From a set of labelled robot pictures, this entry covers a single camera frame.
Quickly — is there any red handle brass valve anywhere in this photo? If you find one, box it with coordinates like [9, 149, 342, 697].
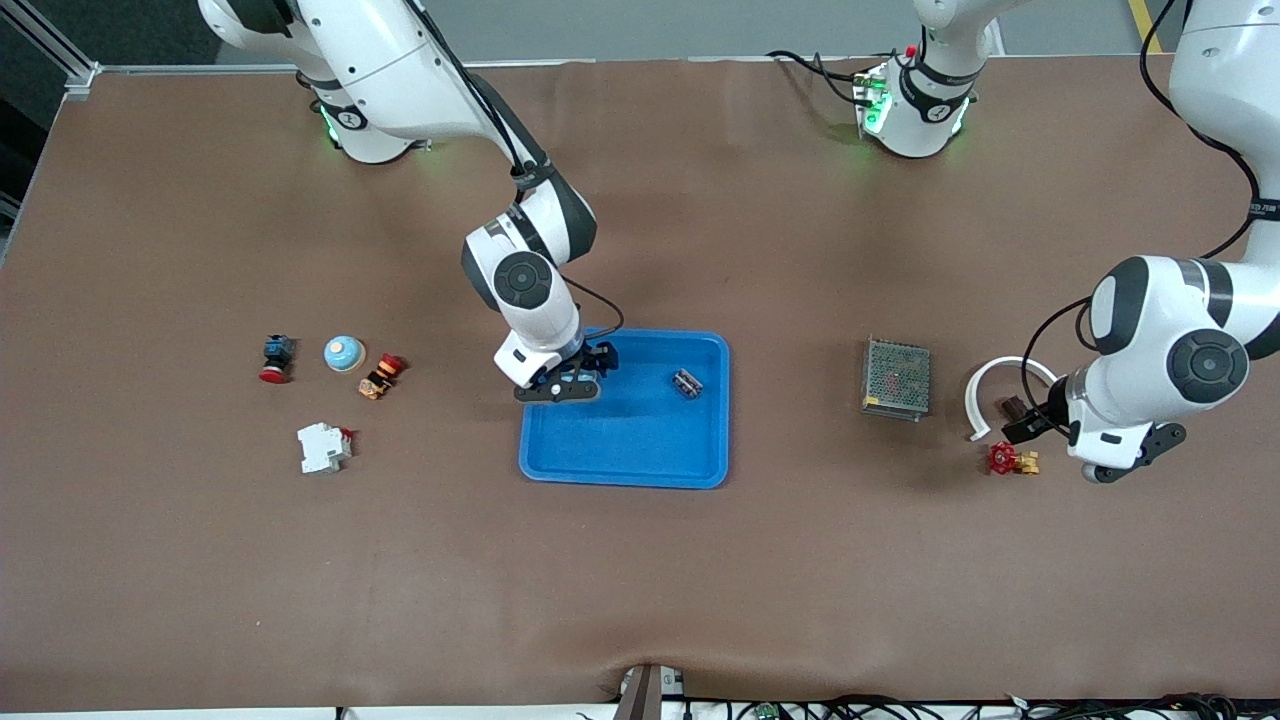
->
[987, 441, 1041, 477]

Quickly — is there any metal mesh power supply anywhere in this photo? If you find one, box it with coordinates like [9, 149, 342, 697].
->
[861, 335, 933, 423]

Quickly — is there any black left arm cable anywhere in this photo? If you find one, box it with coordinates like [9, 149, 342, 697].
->
[1020, 0, 1263, 416]

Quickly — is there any red mushroom push button switch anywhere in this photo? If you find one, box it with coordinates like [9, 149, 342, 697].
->
[259, 334, 298, 385]

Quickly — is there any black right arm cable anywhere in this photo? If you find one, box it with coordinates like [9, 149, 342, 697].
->
[400, 0, 626, 351]

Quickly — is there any blue plastic tray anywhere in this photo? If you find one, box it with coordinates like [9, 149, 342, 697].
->
[518, 326, 732, 491]

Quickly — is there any aluminium frame rail corner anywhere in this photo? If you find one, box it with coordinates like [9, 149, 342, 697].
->
[0, 0, 101, 99]

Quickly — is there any grey metal mount bracket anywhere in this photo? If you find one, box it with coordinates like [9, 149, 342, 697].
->
[612, 663, 687, 720]

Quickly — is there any white circuit breaker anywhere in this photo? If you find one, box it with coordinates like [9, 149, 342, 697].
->
[297, 422, 355, 477]

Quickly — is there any black base power cable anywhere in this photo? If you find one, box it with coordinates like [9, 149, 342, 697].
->
[767, 48, 873, 107]

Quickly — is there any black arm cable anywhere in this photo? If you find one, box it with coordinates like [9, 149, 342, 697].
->
[400, 0, 626, 351]
[1020, 0, 1263, 416]

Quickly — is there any white curved plastic clamp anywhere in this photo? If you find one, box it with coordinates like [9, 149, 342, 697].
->
[964, 356, 1059, 443]

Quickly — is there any orange black emergency stop button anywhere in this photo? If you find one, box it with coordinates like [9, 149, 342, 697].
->
[358, 353, 406, 402]

